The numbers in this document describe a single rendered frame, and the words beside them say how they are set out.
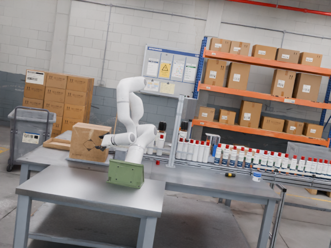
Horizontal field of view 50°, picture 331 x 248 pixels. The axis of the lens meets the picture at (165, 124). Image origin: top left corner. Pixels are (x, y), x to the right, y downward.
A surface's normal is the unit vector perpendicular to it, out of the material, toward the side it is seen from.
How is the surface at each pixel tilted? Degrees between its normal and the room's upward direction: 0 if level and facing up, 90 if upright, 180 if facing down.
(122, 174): 90
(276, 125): 90
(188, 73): 89
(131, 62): 90
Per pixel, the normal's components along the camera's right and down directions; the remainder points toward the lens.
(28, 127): 0.27, 0.23
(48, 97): 0.03, 0.14
